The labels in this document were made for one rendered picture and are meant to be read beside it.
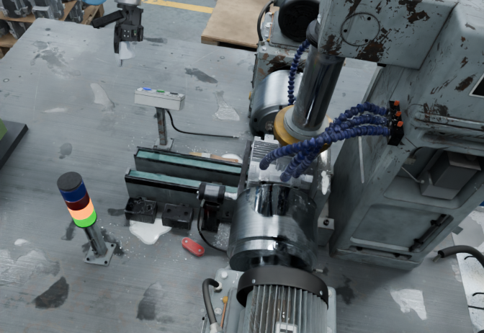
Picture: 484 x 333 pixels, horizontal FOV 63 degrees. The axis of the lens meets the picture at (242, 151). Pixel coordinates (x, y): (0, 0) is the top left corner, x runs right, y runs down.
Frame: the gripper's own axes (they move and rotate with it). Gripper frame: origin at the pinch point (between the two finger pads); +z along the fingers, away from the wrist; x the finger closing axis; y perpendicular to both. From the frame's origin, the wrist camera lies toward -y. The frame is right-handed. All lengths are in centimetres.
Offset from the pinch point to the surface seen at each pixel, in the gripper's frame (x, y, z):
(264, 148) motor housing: -22, 56, 16
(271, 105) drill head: -9, 56, 5
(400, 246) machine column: -27, 104, 40
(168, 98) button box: -3.5, 19.9, 9.1
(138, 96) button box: -3.5, 9.2, 10.1
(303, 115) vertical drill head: -36, 65, 1
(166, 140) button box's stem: 11.6, 17.4, 29.5
